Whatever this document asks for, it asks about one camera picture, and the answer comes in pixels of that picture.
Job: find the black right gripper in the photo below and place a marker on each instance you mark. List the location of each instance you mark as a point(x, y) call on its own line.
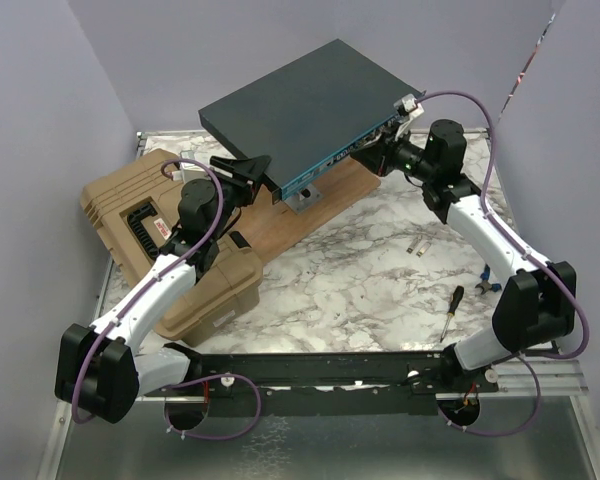
point(376, 155)

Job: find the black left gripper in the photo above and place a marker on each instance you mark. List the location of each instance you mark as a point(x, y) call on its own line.
point(250, 169)

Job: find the dark grey network switch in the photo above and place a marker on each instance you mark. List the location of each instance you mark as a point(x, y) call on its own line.
point(306, 115)

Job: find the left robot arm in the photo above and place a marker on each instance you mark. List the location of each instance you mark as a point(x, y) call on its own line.
point(100, 370)

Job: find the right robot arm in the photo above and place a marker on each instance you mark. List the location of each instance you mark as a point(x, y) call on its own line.
point(535, 304)

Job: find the wooden base board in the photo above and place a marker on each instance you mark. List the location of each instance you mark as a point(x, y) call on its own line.
point(273, 228)

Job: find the tan plastic tool case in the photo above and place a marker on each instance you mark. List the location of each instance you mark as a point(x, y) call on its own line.
point(134, 211)

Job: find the black yellow screwdriver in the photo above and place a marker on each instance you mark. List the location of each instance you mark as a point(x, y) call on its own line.
point(456, 298)

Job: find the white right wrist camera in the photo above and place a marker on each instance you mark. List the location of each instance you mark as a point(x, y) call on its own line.
point(408, 109)

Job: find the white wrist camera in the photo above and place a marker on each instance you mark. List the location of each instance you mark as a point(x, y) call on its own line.
point(187, 172)
point(408, 109)

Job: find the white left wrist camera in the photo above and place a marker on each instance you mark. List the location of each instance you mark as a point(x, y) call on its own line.
point(187, 172)

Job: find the silver metal switch stand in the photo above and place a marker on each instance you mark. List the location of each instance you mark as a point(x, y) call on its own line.
point(304, 199)

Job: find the blue handled pliers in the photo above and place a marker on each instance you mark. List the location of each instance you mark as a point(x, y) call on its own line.
point(485, 285)

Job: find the black metal mounting rail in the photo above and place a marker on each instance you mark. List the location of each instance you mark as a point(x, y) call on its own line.
point(329, 384)

